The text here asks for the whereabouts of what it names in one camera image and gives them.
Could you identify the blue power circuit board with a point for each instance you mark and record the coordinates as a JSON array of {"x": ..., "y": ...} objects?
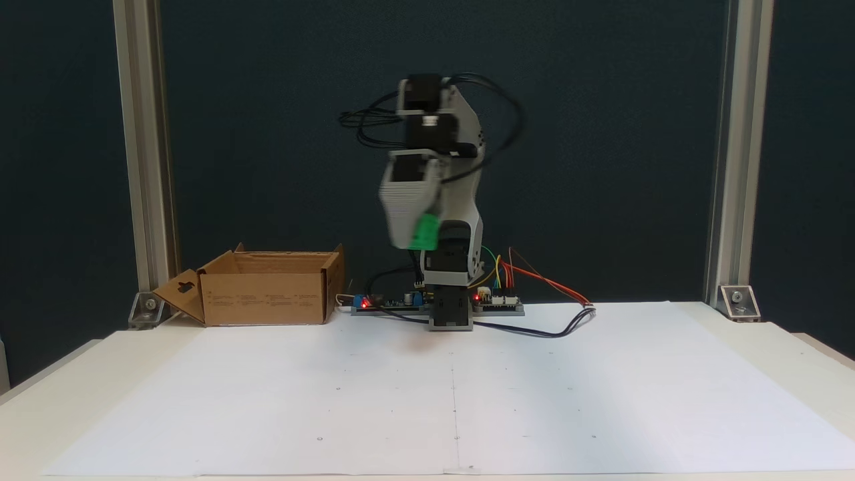
[{"x": 391, "y": 302}]

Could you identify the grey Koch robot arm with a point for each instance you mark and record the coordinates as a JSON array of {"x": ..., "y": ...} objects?
[{"x": 467, "y": 200}]

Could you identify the green dice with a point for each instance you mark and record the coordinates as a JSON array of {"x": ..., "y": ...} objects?
[{"x": 425, "y": 232}]

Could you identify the white paper sheet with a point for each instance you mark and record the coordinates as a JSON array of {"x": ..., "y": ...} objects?
[{"x": 267, "y": 401}]

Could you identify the brown cardboard box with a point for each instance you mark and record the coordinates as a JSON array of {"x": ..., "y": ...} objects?
[{"x": 260, "y": 297}]

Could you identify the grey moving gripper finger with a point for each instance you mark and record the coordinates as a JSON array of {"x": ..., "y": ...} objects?
[{"x": 399, "y": 207}]

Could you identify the aluminium frame post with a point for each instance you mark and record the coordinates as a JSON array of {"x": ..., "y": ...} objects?
[
  {"x": 143, "y": 167},
  {"x": 738, "y": 167}
]

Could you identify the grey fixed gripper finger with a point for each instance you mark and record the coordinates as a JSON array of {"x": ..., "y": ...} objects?
[{"x": 435, "y": 197}]

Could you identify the metal corner bracket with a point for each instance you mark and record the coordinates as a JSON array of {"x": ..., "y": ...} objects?
[
  {"x": 738, "y": 300},
  {"x": 148, "y": 308}
]

